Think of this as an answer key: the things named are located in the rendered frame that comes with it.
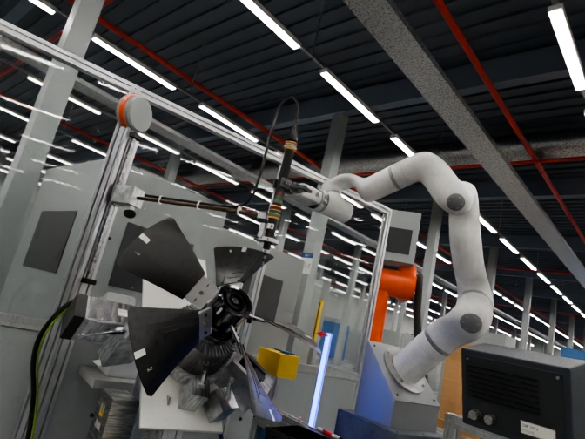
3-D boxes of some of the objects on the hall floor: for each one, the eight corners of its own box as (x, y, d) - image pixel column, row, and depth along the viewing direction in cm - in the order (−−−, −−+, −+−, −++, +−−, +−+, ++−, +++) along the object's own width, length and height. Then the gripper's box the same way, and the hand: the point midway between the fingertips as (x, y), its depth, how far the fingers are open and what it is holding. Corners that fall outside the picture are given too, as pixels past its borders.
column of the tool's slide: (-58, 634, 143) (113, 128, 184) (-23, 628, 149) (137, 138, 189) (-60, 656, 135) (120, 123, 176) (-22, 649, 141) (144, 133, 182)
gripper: (305, 192, 171) (266, 175, 161) (333, 187, 158) (293, 168, 148) (300, 211, 169) (261, 194, 159) (330, 207, 156) (289, 189, 146)
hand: (281, 184), depth 155 cm, fingers closed on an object, 4 cm apart
